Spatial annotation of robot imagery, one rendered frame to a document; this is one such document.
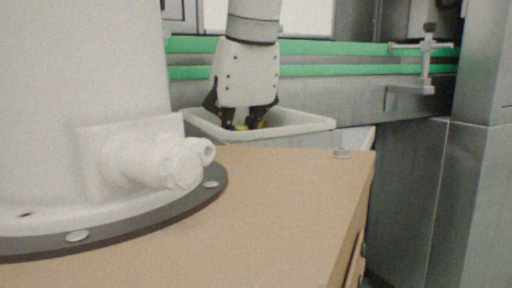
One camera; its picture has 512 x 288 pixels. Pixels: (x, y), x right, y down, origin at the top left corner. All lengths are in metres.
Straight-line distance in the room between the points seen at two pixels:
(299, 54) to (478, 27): 0.52
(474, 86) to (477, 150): 0.18
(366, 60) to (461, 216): 0.55
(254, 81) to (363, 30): 0.75
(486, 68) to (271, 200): 0.94
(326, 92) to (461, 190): 0.54
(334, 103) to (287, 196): 0.66
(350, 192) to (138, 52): 0.13
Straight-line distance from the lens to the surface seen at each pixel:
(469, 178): 1.10
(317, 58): 0.80
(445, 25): 1.40
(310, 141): 0.42
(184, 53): 0.64
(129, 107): 0.16
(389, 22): 1.27
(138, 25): 0.17
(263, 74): 0.49
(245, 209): 0.15
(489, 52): 1.06
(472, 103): 1.07
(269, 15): 0.46
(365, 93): 0.88
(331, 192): 0.17
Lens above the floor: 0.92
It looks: 14 degrees down
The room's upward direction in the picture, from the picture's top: straight up
